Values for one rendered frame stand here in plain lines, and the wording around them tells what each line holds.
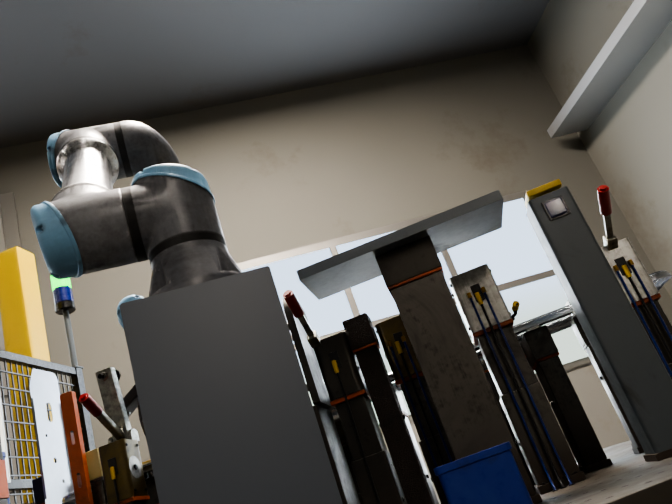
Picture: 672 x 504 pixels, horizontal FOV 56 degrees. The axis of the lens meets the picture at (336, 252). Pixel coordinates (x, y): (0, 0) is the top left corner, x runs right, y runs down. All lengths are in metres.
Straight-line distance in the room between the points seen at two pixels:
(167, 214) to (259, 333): 0.24
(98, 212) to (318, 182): 2.91
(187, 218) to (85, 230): 0.14
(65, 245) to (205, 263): 0.20
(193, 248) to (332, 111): 3.25
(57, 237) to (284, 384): 0.39
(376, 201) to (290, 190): 0.52
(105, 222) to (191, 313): 0.21
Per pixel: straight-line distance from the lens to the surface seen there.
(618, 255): 1.27
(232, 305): 0.84
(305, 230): 3.64
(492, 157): 4.15
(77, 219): 0.96
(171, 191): 0.97
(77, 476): 1.49
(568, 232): 1.10
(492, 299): 1.22
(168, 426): 0.80
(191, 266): 0.89
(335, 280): 1.13
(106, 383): 1.47
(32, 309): 2.46
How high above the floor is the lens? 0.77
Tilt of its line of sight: 22 degrees up
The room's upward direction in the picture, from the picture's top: 20 degrees counter-clockwise
